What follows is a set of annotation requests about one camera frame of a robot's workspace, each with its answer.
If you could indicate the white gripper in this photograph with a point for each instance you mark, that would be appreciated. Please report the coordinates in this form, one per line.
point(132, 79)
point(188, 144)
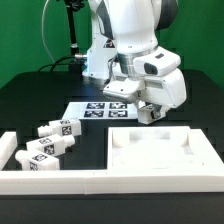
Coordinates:
point(152, 77)

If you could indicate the white square tabletop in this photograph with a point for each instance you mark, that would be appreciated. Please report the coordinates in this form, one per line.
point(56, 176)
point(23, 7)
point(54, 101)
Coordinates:
point(159, 148)

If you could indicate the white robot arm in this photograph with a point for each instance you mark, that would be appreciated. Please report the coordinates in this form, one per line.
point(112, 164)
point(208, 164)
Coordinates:
point(123, 27)

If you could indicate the white sheet with tags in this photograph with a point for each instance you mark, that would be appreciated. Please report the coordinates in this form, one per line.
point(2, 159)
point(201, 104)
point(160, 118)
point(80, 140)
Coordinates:
point(100, 110)

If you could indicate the white U-shaped fence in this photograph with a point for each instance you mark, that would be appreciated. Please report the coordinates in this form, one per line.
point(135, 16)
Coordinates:
point(108, 181)

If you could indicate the black camera stand pole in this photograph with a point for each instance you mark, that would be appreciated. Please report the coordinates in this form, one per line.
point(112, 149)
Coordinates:
point(73, 6)

